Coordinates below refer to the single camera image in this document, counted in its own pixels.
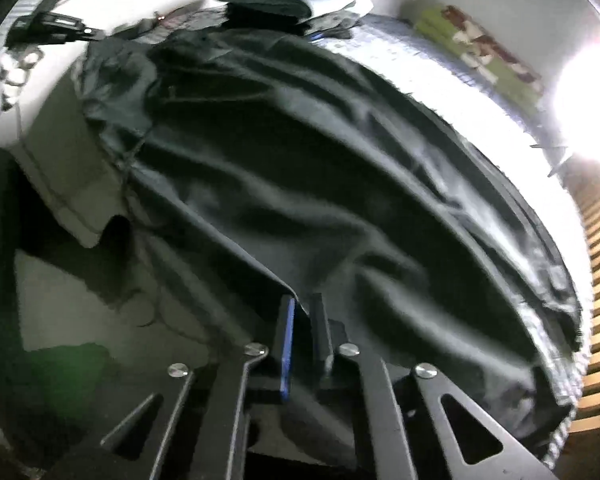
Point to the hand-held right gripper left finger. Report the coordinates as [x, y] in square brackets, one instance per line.
[289, 355]

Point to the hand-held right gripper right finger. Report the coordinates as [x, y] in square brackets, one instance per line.
[322, 335]

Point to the black garment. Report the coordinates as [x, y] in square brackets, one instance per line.
[305, 185]

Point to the dark folded garment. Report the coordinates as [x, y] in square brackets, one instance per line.
[265, 20]

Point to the small blue object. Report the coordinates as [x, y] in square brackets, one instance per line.
[316, 36]

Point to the brown floral folded blanket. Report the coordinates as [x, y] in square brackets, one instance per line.
[490, 50]

